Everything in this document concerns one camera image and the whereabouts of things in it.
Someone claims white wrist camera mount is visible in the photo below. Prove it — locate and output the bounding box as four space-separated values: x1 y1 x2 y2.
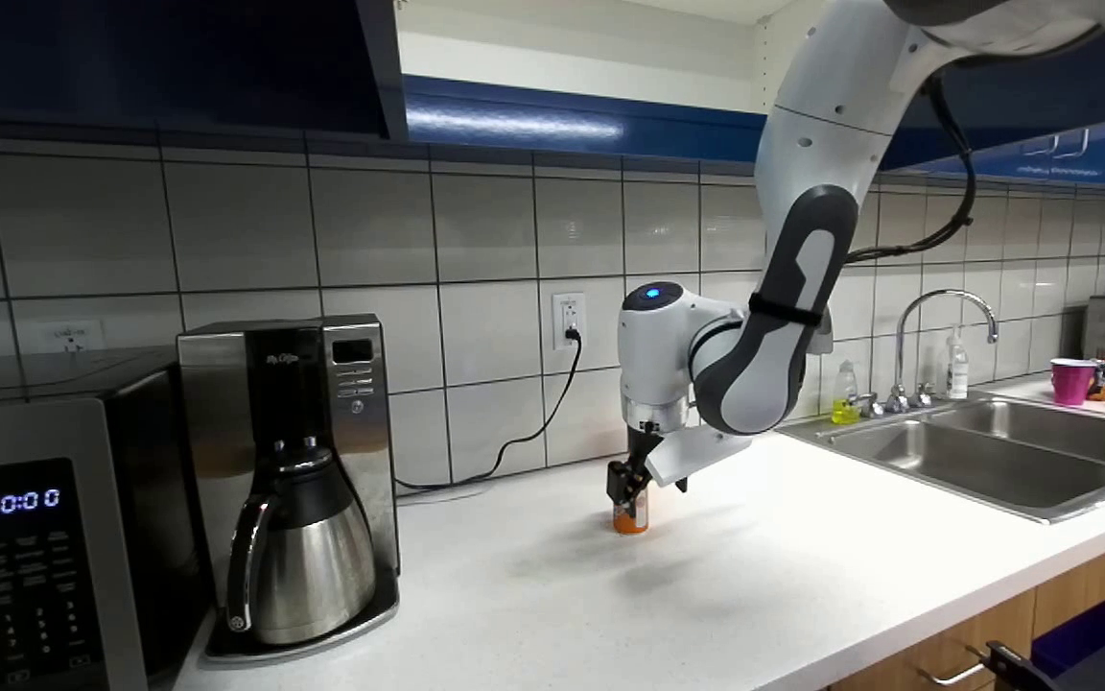
643 428 759 491

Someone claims pink cup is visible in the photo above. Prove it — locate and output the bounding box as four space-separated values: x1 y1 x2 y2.
1049 354 1103 410

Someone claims steel coffee maker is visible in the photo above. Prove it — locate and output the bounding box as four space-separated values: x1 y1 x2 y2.
172 311 402 660

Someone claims stainless steel sink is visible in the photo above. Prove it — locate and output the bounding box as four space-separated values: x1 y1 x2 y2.
782 396 1105 526

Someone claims wooden base cabinet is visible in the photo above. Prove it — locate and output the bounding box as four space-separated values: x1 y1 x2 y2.
831 526 1105 691

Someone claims steel coffee carafe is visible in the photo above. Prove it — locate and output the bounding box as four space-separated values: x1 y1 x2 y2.
223 448 383 648

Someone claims dark blue cabinet door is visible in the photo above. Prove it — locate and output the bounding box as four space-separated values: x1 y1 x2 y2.
0 0 410 141

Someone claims blue wall cabinet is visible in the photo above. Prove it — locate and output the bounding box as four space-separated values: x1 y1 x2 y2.
392 0 827 175

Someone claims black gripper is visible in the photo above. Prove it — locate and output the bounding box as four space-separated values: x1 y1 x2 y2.
604 423 667 511

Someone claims black power cord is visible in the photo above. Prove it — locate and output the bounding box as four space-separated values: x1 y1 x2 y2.
392 328 589 498

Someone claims black steel microwave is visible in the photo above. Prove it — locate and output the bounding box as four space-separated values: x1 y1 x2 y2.
0 360 204 691

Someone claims white wall outlet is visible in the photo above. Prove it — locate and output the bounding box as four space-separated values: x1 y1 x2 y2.
554 291 591 356
57 323 98 366

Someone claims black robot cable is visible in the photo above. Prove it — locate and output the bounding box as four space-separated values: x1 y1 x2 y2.
849 73 983 271

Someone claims small white bottle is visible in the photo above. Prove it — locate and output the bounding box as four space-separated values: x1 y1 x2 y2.
946 334 976 402

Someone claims silver drawer handle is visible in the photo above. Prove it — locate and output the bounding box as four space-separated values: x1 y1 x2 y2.
928 656 996 691

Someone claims black frame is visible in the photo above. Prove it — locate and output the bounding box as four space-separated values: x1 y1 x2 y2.
983 601 1105 691

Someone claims chrome faucet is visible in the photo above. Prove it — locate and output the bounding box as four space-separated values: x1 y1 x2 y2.
859 283 1006 423

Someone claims green dish soap bottle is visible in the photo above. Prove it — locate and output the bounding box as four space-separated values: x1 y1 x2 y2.
827 356 863 432

